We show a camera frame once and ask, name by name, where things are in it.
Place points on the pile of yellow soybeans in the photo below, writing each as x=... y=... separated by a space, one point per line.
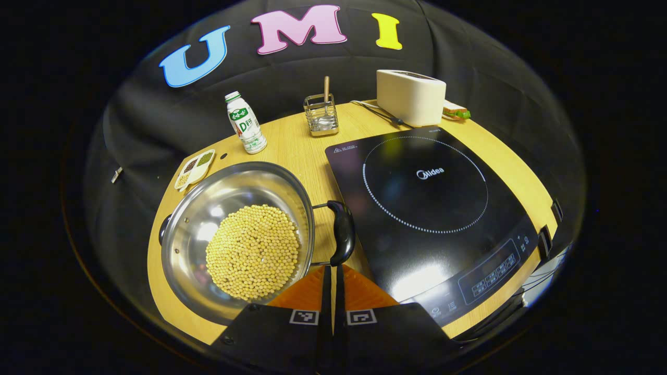
x=252 y=252

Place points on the white toaster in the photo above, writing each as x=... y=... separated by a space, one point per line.
x=411 y=96

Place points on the sandwich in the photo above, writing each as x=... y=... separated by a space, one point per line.
x=455 y=112

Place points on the metal clip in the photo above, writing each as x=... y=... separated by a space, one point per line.
x=116 y=174

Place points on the white divided sample dish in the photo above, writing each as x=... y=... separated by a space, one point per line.
x=194 y=169

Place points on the white bottle green label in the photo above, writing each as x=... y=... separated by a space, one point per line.
x=245 y=125

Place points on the black induction cooktop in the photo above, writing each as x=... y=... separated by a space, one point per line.
x=427 y=208

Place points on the stainless steel pot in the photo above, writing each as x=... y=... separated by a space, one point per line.
x=234 y=187

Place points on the black backdrop cloth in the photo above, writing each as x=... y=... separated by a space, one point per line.
x=292 y=73

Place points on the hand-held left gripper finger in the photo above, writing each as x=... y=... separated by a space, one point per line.
x=326 y=297
x=339 y=297

